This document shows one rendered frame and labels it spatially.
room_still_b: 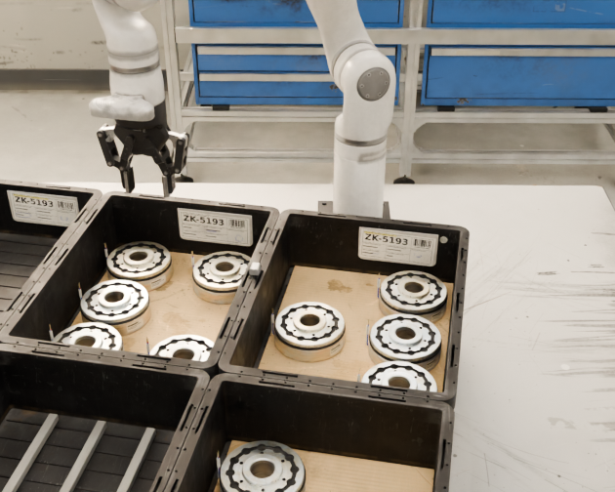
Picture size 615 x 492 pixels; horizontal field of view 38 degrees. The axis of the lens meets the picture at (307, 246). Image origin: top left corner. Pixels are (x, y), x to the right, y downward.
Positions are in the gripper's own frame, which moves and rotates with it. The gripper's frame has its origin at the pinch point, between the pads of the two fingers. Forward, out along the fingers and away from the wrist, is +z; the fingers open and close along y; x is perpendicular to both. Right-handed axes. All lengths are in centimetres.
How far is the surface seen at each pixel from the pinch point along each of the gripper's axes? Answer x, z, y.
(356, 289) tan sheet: -3.4, 17.4, -31.9
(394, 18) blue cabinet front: -183, 36, -15
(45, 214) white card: -6.9, 12.3, 22.4
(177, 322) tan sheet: 10.7, 17.3, -6.7
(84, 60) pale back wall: -241, 86, 129
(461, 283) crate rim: 5.6, 7.5, -48.1
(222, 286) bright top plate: 4.5, 14.1, -12.1
